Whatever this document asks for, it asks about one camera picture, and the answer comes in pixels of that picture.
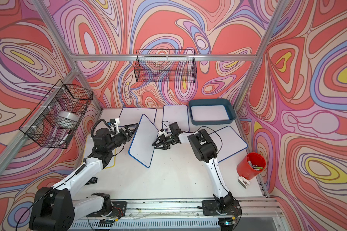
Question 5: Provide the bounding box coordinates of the back black wire basket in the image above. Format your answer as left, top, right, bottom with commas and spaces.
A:
134, 49, 197, 83

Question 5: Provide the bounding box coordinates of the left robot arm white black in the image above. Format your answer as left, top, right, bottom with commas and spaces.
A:
29, 119, 139, 231

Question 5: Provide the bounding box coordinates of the red plastic cup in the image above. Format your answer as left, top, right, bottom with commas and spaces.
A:
237, 153, 266, 180

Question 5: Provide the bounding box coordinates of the teal plastic storage box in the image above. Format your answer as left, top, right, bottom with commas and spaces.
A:
189, 99, 236, 126

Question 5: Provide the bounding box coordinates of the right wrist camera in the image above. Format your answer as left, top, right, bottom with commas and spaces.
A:
158, 122, 183, 137

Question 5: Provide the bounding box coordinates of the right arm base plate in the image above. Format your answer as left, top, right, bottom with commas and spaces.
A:
198, 200, 242, 217

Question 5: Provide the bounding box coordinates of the blue-framed whiteboard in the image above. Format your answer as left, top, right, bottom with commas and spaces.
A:
163, 105, 190, 131
210, 126, 248, 162
191, 105, 229, 121
128, 114, 158, 168
119, 107, 157, 126

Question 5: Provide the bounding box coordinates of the silver tape roll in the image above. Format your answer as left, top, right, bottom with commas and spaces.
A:
55, 111, 79, 130

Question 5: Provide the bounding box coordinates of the black wire basket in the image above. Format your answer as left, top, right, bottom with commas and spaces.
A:
19, 80, 93, 149
134, 49, 197, 83

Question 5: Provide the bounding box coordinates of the yellow-framed whiteboard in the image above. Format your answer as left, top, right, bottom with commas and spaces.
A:
83, 134, 116, 168

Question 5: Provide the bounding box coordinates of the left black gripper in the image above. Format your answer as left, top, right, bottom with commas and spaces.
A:
105, 126, 138, 154

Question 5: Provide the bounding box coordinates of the marker in wire basket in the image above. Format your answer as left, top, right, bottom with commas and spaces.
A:
59, 130, 73, 146

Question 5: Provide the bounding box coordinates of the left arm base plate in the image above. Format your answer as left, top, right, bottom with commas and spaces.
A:
87, 201, 127, 218

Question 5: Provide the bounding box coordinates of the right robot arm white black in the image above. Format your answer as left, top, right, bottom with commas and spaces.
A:
152, 129, 242, 217

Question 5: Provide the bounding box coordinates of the left black wire basket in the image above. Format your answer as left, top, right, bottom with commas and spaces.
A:
19, 80, 93, 149

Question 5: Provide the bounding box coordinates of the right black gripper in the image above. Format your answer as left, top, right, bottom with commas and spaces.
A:
152, 134, 175, 150

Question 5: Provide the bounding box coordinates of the aluminium front rail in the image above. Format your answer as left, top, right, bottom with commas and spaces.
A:
71, 197, 286, 229

